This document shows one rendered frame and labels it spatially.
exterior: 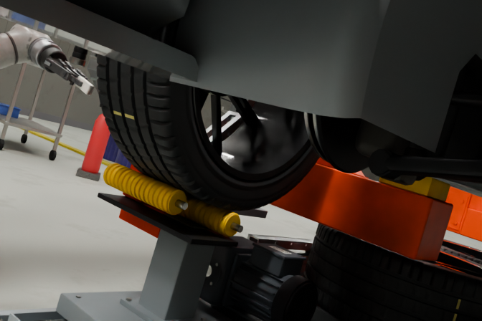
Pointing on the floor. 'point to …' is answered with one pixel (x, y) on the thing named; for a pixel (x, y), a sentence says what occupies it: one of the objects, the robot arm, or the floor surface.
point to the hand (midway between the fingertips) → (84, 85)
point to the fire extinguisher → (95, 150)
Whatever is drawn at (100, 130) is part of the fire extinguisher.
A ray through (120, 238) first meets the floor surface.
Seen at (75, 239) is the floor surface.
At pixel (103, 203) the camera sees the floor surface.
